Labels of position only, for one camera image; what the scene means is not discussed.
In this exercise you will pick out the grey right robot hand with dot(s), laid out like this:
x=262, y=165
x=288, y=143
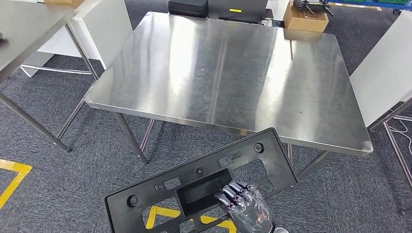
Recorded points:
x=251, y=212

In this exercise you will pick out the black plastic plate bracket part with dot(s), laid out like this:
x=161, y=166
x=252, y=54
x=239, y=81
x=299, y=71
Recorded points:
x=276, y=173

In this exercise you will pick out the stainless steel workbench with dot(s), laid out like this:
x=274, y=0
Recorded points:
x=225, y=74

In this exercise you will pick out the white top table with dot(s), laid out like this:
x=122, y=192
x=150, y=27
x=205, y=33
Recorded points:
x=383, y=70

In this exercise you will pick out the black equipment box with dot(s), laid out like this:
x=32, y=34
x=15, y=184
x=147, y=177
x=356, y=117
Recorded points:
x=238, y=16

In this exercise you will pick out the yellow label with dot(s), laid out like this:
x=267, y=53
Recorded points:
x=235, y=10

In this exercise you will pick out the black case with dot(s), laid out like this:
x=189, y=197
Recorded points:
x=188, y=9

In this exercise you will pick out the black tool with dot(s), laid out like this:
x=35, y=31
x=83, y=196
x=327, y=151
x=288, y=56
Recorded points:
x=305, y=5

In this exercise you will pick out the white cabinet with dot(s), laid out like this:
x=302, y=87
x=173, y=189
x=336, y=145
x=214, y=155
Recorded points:
x=103, y=32

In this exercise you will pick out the flat brown cardboard box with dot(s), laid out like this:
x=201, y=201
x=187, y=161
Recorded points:
x=64, y=3

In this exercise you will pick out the stainless steel table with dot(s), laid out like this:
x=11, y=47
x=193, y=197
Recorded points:
x=25, y=29

